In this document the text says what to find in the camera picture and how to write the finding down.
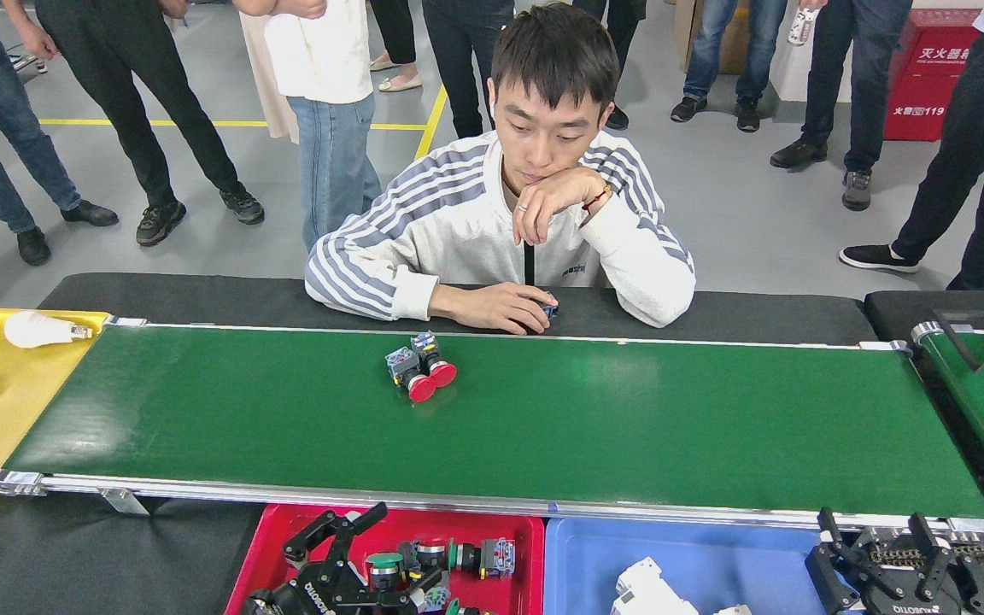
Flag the red fire extinguisher box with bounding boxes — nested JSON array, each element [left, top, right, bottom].
[[883, 9, 981, 142]]

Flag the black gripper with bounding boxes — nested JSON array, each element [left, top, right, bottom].
[[804, 508, 984, 615], [240, 502, 452, 615]]

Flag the red plastic tray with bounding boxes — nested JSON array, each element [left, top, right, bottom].
[[225, 504, 546, 615]]

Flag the person's right hand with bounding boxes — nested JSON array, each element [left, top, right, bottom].
[[428, 282, 559, 336]]

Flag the blue plastic tray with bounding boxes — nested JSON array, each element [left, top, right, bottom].
[[543, 517, 864, 615]]

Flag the seated person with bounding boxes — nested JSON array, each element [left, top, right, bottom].
[[304, 4, 698, 336]]

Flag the person's left hand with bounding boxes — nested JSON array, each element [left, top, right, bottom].
[[512, 167, 611, 246]]

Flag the white light bulb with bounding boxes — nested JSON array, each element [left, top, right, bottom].
[[3, 311, 93, 349]]

